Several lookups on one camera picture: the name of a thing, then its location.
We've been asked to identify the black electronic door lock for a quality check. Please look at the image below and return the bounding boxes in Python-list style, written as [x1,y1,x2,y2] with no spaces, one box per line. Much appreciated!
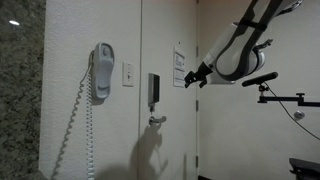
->
[148,73,160,107]

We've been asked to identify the silver round wall knob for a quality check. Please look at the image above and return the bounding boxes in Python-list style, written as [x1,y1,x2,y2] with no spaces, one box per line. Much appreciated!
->
[294,111,305,120]

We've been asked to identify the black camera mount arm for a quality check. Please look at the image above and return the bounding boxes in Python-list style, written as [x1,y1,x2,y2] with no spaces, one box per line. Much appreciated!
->
[258,85,320,107]

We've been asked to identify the white light switch plate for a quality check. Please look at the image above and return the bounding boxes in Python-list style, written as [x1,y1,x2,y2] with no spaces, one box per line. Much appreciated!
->
[122,63,134,87]

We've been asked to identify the black furniture corner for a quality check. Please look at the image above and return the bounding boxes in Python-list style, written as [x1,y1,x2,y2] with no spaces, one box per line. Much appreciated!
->
[289,158,320,180]

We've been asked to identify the grey wall telephone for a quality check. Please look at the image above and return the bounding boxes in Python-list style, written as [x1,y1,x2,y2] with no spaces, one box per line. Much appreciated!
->
[91,42,114,100]

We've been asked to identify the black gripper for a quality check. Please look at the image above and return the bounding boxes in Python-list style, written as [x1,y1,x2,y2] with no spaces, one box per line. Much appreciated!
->
[184,62,212,88]

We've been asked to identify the black stereo camera bar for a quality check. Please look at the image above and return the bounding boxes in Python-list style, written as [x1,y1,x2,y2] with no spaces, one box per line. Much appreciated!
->
[242,72,278,87]

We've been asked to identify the silver door lever handle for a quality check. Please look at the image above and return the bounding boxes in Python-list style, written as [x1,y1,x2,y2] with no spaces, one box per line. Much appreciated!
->
[149,116,167,126]

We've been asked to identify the white door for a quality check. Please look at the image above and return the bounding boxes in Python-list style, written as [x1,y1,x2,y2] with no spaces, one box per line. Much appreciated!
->
[138,0,197,180]

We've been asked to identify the black camera cable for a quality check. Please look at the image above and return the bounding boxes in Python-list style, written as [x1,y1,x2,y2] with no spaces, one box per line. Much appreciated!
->
[265,83,320,142]

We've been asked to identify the white door notice sign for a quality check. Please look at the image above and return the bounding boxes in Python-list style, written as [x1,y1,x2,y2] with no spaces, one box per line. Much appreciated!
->
[173,47,185,87]

